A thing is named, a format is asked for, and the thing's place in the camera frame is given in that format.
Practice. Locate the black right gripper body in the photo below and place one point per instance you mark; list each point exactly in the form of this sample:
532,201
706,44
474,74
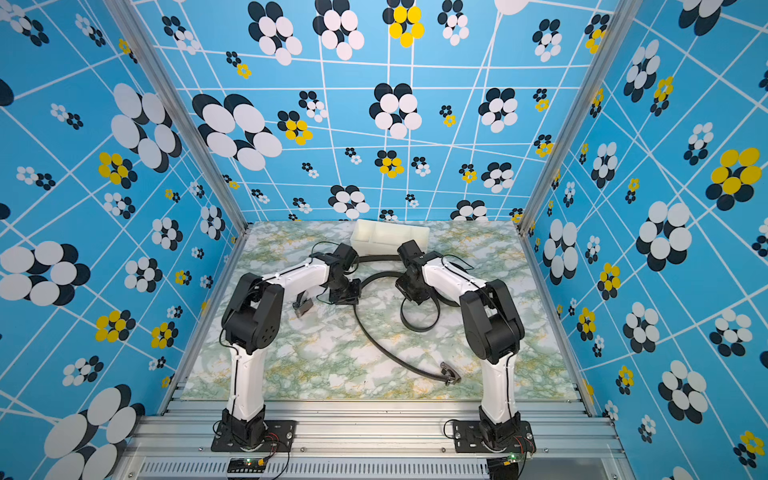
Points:
404,284

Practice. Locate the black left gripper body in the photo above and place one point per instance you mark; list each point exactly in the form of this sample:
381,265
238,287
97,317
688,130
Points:
346,292

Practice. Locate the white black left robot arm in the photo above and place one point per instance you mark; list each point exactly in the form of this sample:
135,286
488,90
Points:
250,324

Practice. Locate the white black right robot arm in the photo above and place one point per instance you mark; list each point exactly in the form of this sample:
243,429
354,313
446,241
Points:
492,326

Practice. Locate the white plastic storage tray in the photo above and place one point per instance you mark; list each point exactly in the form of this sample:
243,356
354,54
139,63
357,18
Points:
384,238

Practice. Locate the left green circuit board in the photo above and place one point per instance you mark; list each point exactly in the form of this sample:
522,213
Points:
246,466

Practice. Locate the green circuit board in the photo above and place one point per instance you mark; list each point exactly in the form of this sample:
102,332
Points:
246,466
506,468

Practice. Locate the right green circuit board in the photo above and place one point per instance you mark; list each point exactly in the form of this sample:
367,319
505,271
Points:
506,468

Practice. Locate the aluminium front frame rail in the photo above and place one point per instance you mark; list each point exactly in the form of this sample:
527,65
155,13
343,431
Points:
376,440

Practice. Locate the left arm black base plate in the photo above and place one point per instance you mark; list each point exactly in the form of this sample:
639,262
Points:
261,436

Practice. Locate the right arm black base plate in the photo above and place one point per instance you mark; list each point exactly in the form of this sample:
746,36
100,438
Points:
467,438

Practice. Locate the right aluminium corner post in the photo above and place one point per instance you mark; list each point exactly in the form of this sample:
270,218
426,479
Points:
620,23

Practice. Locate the aluminium corner post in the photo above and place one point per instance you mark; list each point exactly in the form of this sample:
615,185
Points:
620,23
128,22

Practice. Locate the left aluminium corner post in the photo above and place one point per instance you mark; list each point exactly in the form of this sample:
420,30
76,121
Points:
128,22

